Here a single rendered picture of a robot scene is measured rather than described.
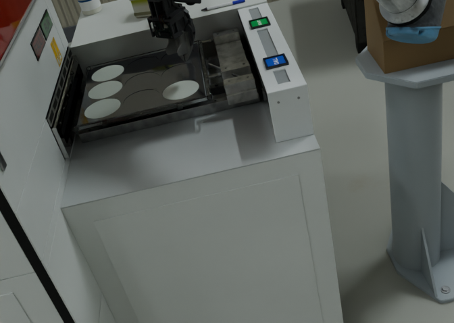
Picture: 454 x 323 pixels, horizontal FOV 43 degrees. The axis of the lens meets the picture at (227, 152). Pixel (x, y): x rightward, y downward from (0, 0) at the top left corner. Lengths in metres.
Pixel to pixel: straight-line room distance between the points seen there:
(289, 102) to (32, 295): 0.71
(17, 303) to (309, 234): 0.71
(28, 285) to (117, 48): 0.84
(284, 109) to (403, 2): 0.35
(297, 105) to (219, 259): 0.46
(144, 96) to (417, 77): 0.73
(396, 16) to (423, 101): 0.42
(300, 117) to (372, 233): 1.02
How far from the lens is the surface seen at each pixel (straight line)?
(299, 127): 1.37
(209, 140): 1.45
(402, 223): 1.99
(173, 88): 1.56
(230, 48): 1.75
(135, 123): 1.57
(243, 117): 1.51
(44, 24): 1.66
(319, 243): 1.53
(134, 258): 1.49
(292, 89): 1.31
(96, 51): 1.85
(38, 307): 1.34
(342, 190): 2.49
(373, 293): 2.09
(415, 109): 1.70
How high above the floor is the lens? 1.60
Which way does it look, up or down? 34 degrees down
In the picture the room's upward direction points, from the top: 14 degrees counter-clockwise
